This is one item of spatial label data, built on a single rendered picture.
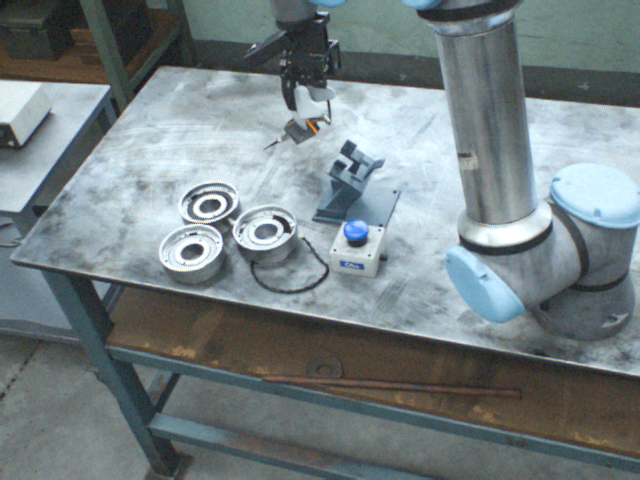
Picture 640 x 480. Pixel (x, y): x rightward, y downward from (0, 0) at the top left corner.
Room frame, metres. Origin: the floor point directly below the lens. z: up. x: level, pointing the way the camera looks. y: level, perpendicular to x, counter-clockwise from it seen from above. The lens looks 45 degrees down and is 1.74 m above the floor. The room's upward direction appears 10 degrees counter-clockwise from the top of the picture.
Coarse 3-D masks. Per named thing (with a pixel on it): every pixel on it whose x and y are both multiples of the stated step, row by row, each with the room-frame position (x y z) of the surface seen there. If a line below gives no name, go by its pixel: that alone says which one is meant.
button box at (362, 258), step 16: (336, 240) 0.90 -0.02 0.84; (352, 240) 0.89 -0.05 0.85; (368, 240) 0.89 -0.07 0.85; (384, 240) 0.90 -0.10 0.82; (336, 256) 0.87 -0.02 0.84; (352, 256) 0.86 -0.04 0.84; (368, 256) 0.85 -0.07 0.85; (384, 256) 0.87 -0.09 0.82; (336, 272) 0.87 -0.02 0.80; (352, 272) 0.86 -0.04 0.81; (368, 272) 0.85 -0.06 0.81
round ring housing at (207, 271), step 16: (176, 240) 0.98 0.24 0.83; (192, 240) 0.97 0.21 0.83; (160, 256) 0.94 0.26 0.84; (176, 256) 0.94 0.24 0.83; (192, 256) 0.96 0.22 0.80; (208, 256) 0.93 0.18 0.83; (224, 256) 0.93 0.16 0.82; (176, 272) 0.90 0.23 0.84; (192, 272) 0.89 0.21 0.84; (208, 272) 0.90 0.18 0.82
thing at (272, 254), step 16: (256, 208) 1.01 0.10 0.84; (272, 208) 1.01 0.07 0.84; (240, 224) 0.99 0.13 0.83; (256, 224) 0.98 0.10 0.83; (272, 224) 0.98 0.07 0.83; (240, 240) 0.95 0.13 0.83; (256, 240) 0.95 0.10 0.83; (272, 240) 0.94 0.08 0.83; (288, 240) 0.92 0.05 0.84; (256, 256) 0.91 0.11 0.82; (272, 256) 0.91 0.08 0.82
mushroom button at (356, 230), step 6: (354, 222) 0.90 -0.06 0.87; (360, 222) 0.90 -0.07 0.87; (348, 228) 0.89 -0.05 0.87; (354, 228) 0.89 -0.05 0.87; (360, 228) 0.88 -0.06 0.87; (366, 228) 0.88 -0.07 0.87; (348, 234) 0.88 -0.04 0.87; (354, 234) 0.88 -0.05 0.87; (360, 234) 0.87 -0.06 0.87; (366, 234) 0.88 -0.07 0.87; (354, 240) 0.87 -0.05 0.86
